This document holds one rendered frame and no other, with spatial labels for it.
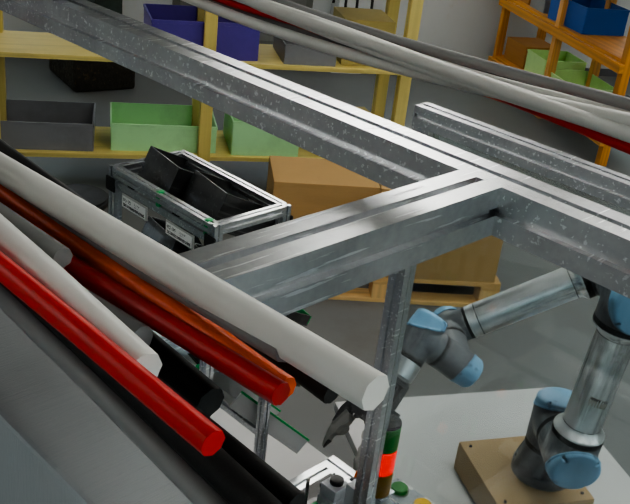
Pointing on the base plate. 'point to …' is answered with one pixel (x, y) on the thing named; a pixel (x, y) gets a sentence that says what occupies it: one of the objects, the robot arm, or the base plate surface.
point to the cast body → (332, 490)
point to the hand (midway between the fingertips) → (339, 453)
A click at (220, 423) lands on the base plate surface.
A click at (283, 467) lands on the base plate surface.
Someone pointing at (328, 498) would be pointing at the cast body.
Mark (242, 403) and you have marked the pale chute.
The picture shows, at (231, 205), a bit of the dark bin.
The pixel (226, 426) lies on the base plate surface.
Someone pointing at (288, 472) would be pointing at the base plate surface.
